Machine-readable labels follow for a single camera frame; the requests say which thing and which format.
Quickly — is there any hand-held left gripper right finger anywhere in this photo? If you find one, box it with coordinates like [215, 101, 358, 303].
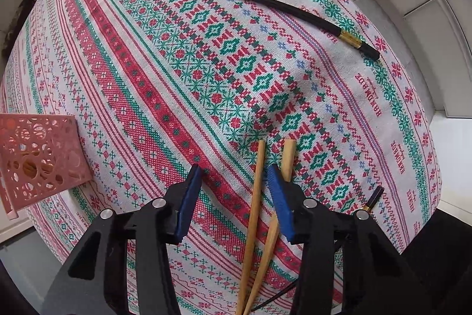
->
[266, 163, 436, 315]

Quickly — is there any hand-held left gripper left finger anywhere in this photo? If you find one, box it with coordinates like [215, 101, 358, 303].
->
[40, 164, 203, 315]

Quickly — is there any tan bamboo chopstick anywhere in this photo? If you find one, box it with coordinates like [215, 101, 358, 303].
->
[244, 139, 297, 315]
[236, 140, 267, 315]

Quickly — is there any white two-drawer cabinet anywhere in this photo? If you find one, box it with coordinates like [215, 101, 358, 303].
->
[402, 0, 472, 117]

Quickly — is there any patterned red green tablecloth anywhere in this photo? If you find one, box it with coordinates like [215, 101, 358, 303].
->
[0, 0, 443, 315]

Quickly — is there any pink perforated basket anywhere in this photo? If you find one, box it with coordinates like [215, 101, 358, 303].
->
[0, 113, 94, 220]

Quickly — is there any black chopstick with gold band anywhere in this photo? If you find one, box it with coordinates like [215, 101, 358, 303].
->
[164, 0, 381, 61]
[254, 185, 385, 312]

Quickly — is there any pile of bamboo chopsticks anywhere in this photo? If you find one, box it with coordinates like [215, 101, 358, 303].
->
[15, 149, 60, 183]

